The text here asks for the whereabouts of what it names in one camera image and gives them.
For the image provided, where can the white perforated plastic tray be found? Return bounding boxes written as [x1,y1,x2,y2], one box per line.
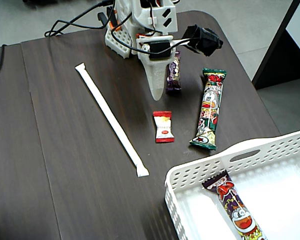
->
[164,127,300,240]

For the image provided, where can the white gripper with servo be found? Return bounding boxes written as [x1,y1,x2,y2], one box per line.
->
[135,33,178,102]

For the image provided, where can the short purple snack pack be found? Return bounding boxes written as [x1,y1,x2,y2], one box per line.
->
[164,51,183,95]

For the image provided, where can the black cabinet frame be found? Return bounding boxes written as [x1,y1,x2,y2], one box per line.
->
[251,0,300,91]

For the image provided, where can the thin black camera cable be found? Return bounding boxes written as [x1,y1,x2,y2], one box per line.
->
[110,11,191,56]

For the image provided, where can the red white black servo wire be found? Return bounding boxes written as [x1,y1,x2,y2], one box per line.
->
[148,0,164,29]

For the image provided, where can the black orange table clamp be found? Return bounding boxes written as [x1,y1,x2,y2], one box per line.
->
[97,6,121,32]

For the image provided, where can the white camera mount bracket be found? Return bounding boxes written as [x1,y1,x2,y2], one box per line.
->
[173,37,198,51]

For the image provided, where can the white paper wrapped straw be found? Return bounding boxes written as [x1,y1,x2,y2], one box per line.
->
[74,62,150,178]

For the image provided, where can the long purple cartoon snack stick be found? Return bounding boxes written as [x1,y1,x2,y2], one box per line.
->
[201,172,268,240]

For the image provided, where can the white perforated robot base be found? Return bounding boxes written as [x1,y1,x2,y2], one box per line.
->
[104,23,139,60]

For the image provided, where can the small red white candy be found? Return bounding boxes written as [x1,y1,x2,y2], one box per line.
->
[152,110,175,144]

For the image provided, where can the green cartoon snack stick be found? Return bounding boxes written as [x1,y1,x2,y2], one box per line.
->
[189,67,228,151]

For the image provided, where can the black taped wrist camera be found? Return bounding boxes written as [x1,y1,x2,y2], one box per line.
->
[184,24,224,58]

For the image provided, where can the thick black power cable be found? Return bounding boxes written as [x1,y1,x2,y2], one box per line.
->
[44,0,116,38]

